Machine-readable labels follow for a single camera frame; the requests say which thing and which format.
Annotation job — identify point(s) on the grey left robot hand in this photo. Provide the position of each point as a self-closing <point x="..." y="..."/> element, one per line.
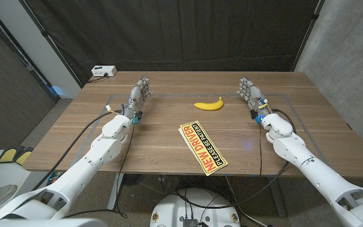
<point x="135" y="94"/>

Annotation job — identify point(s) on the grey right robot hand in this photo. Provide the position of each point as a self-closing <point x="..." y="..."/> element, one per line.
<point x="254" y="94"/>

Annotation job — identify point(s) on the white sticker release liner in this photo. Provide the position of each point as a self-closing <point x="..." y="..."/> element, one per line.
<point x="182" y="133"/>

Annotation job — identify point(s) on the yellow new driver bumper sticker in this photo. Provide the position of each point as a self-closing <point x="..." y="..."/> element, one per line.
<point x="205" y="148"/>

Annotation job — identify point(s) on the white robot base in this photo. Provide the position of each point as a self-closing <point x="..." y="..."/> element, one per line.
<point x="197" y="201"/>

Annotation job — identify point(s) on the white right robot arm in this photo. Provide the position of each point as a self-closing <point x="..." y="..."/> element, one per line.
<point x="310" y="170"/>

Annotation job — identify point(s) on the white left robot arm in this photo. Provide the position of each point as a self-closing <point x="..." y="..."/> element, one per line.
<point x="84" y="164"/>

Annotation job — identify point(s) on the yellow banana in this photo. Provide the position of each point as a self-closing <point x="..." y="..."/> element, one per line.
<point x="208" y="106"/>

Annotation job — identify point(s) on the white power box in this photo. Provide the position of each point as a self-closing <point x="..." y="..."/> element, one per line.
<point x="103" y="70"/>

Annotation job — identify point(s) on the black backdrop curtain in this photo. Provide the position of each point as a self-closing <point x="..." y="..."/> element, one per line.
<point x="169" y="31"/>

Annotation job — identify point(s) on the black backdrop stand pole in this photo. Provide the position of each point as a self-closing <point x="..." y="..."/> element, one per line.
<point x="307" y="34"/>
<point x="50" y="42"/>

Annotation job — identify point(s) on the white table leg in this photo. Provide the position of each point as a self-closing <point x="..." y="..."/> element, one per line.
<point x="115" y="192"/>

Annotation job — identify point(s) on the grey table leg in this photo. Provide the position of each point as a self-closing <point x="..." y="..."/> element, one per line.
<point x="277" y="198"/>

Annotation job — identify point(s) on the yellow black pad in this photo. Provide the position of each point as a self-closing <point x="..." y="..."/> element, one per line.
<point x="7" y="155"/>
<point x="24" y="156"/>

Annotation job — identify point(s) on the white platform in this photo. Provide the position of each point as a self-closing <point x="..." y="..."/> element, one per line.
<point x="14" y="176"/>

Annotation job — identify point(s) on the white robot torso edge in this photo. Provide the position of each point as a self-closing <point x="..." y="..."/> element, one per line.
<point x="43" y="223"/>

